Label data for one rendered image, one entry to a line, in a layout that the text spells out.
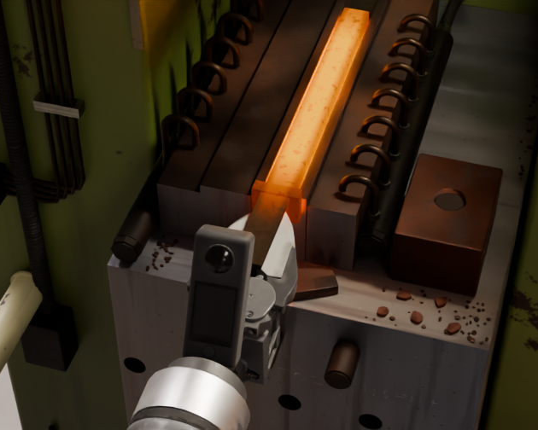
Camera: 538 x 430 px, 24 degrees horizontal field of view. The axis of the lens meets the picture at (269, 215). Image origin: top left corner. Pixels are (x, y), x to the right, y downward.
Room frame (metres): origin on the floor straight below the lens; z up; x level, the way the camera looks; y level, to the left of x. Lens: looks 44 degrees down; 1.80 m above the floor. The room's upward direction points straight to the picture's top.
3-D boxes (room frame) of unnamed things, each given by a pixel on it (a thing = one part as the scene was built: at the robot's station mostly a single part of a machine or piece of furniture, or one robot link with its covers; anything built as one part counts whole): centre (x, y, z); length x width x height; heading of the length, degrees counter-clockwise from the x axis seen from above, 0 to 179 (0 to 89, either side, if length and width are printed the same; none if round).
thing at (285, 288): (0.74, 0.00, 1.00); 0.09 x 0.05 x 0.02; 161
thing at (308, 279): (0.81, -0.04, 0.92); 0.04 x 0.03 x 0.01; 101
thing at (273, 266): (0.79, -0.01, 0.98); 0.09 x 0.03 x 0.06; 161
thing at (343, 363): (0.75, -0.07, 0.87); 0.04 x 0.03 x 0.03; 163
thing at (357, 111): (1.06, -0.05, 0.96); 0.42 x 0.20 x 0.09; 163
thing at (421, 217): (0.87, -0.17, 0.95); 0.12 x 0.09 x 0.07; 163
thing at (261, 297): (0.69, 0.04, 0.97); 0.12 x 0.08 x 0.09; 163
